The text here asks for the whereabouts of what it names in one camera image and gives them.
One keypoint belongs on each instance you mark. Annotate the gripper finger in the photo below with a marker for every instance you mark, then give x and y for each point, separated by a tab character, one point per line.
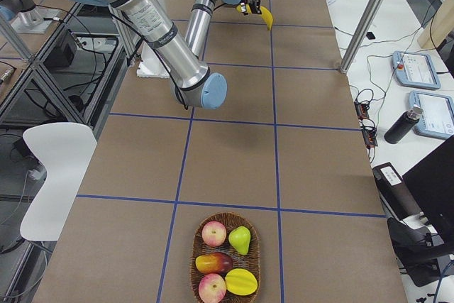
254	7
243	7

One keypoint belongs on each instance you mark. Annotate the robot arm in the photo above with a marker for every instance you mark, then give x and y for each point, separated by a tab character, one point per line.
193	83

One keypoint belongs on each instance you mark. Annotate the brown wicker basket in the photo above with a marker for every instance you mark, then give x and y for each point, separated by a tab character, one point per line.
250	261

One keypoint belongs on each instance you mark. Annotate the blue teach pendant tablet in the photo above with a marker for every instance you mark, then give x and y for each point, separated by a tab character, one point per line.
415	70

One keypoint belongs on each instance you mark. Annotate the black water bottle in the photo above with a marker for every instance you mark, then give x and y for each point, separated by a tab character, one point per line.
403	124

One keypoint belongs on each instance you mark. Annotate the pink red apple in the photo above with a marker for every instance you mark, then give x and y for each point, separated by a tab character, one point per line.
214	233

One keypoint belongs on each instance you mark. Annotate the green pear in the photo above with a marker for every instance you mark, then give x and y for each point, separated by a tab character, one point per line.
239	239

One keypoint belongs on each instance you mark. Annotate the white chair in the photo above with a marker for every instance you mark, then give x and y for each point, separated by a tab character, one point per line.
65	150

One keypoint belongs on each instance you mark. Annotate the black monitor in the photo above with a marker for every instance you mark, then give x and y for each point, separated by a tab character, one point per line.
430	183

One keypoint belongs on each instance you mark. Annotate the orange red mango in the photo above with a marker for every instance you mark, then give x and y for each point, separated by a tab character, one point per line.
217	262

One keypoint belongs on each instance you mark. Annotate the yellow star fruit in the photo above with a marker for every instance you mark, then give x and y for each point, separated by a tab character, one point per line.
241	282

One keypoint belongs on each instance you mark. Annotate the aluminium frame post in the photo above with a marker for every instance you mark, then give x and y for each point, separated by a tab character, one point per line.
360	32

